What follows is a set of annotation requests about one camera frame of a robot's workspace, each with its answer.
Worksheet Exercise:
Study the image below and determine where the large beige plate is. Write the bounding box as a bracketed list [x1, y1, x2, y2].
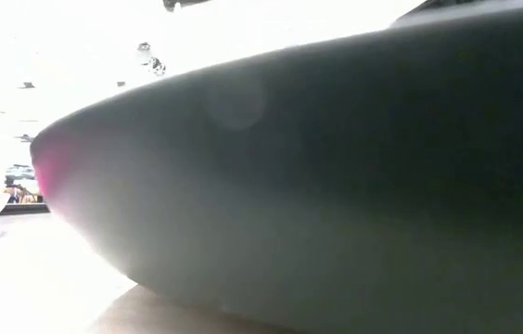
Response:
[29, 3, 523, 334]

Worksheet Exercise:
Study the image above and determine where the black ceiling-mounted device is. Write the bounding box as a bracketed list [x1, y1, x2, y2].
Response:
[148, 56, 168, 77]

